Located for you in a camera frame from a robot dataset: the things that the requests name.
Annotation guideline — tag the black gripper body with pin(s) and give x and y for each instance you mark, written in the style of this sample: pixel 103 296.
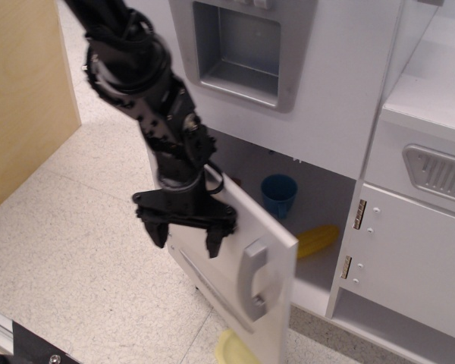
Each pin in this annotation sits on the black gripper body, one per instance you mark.
pixel 193 207

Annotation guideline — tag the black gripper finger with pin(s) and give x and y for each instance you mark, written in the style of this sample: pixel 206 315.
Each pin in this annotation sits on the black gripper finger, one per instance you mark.
pixel 214 238
pixel 158 232

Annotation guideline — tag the white low fridge door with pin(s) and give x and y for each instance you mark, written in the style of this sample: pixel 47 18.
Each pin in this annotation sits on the white low fridge door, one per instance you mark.
pixel 217 278

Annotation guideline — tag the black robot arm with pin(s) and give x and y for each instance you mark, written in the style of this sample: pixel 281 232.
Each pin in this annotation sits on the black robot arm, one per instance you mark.
pixel 129 67

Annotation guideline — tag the white toy fridge cabinet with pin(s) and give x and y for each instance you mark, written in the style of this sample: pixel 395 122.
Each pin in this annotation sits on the white toy fridge cabinet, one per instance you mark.
pixel 355 50

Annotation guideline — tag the blue plastic cup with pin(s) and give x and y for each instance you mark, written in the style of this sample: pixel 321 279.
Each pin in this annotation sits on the blue plastic cup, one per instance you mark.
pixel 278 194

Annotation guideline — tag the yellow toy corn cob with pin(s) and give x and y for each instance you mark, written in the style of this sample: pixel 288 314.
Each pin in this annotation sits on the yellow toy corn cob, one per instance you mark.
pixel 316 239

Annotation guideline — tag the pale yellow plastic plate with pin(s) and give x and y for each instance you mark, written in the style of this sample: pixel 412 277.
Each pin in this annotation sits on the pale yellow plastic plate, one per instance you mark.
pixel 231 350

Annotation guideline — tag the grey ice dispenser recess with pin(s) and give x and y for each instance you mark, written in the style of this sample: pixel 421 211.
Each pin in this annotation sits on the grey ice dispenser recess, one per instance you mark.
pixel 254 50

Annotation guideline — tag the light plywood panel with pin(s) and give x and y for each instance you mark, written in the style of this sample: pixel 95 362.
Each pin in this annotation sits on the light plywood panel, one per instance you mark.
pixel 38 109

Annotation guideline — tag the white toy oven unit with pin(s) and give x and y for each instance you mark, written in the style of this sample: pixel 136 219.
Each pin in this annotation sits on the white toy oven unit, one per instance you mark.
pixel 395 280

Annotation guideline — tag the grey oven vent panel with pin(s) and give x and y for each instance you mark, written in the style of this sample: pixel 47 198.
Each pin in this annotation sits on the grey oven vent panel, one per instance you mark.
pixel 430 170

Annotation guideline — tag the grey fridge door handle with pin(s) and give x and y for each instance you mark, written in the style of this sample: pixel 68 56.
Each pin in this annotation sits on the grey fridge door handle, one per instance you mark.
pixel 253 258

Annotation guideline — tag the black mount plate with cable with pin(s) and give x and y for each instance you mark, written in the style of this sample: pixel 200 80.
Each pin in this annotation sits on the black mount plate with cable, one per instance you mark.
pixel 20 345

